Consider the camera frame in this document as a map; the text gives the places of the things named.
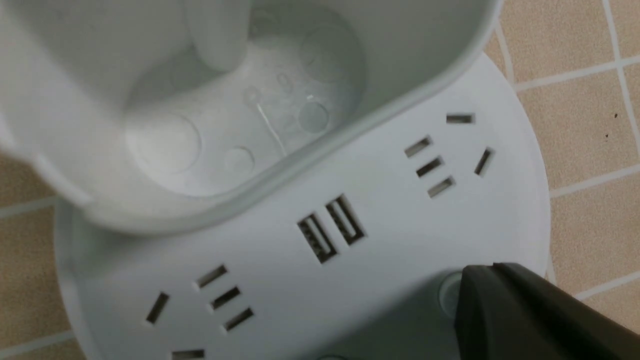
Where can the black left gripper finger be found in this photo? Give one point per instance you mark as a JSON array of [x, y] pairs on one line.
[[507, 312]]

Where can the beige checked tablecloth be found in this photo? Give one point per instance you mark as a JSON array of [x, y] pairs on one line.
[[562, 123]]

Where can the white desk lamp with sockets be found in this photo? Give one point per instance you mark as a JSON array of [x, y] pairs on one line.
[[111, 104]]

